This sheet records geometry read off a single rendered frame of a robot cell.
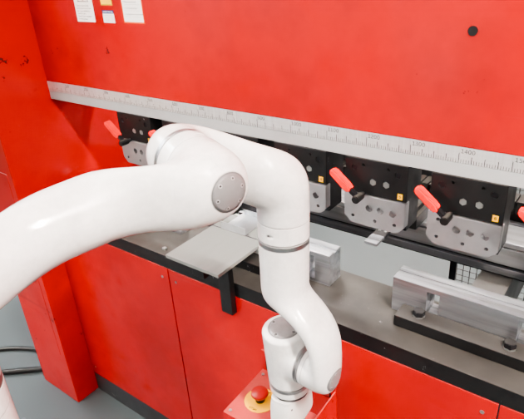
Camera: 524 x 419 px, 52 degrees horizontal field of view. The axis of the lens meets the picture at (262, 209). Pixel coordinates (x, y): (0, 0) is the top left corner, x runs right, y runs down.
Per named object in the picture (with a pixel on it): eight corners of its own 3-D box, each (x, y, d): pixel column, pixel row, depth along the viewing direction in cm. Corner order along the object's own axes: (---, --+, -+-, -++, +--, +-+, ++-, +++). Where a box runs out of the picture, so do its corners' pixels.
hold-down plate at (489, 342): (393, 324, 127) (393, 314, 125) (402, 313, 130) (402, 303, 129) (529, 375, 110) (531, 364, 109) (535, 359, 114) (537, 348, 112)
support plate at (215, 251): (165, 258, 138) (165, 254, 138) (230, 216, 156) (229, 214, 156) (218, 278, 128) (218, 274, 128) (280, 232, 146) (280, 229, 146)
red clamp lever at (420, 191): (416, 187, 108) (449, 223, 107) (423, 179, 111) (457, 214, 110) (410, 191, 110) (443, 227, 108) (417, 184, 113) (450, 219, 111)
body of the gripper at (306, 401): (288, 359, 114) (292, 394, 120) (260, 392, 107) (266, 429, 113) (318, 372, 110) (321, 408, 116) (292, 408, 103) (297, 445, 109)
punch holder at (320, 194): (276, 201, 139) (273, 141, 132) (294, 189, 145) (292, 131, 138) (326, 214, 131) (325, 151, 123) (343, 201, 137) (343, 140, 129)
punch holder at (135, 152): (124, 161, 172) (115, 111, 165) (144, 153, 178) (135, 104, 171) (156, 170, 164) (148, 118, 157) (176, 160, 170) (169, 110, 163)
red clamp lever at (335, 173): (330, 169, 119) (359, 201, 118) (339, 162, 122) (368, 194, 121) (326, 173, 121) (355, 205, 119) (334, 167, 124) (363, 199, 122)
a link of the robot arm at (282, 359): (322, 372, 107) (285, 353, 112) (318, 323, 100) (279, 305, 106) (297, 401, 102) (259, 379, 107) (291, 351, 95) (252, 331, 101)
